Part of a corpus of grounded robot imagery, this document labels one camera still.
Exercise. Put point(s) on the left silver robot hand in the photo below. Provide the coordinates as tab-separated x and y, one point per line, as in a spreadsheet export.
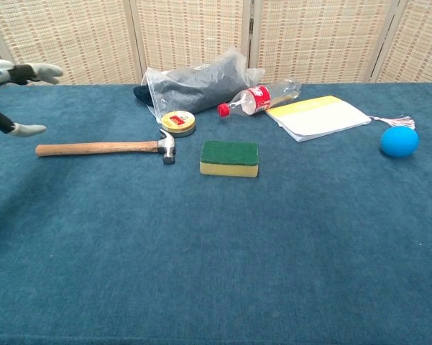
39	73

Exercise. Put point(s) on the empty cola bottle red cap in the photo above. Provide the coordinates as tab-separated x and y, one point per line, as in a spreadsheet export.
258	97

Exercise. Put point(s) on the blue ball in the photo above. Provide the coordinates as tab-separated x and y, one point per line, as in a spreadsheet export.
399	142

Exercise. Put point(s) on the clear bag with grey cloth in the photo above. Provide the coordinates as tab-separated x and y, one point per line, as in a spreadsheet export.
201	86

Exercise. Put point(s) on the red and white tassel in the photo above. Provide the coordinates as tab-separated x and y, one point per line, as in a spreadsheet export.
402	121

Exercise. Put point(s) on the green and yellow sponge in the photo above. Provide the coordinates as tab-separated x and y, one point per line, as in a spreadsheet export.
230	154

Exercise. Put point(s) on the blue table cloth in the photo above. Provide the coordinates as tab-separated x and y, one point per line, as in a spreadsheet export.
215	251

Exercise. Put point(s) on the dark navy folded cloth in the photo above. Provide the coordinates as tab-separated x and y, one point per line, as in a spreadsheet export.
143	95

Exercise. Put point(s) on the woven folding screen panel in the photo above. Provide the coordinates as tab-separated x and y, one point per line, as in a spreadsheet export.
417	43
190	28
320	39
75	36

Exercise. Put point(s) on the round yellow tin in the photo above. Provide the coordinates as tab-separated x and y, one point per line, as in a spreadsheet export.
178	122

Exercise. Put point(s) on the yellow and white notebook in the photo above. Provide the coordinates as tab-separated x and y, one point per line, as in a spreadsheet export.
320	120

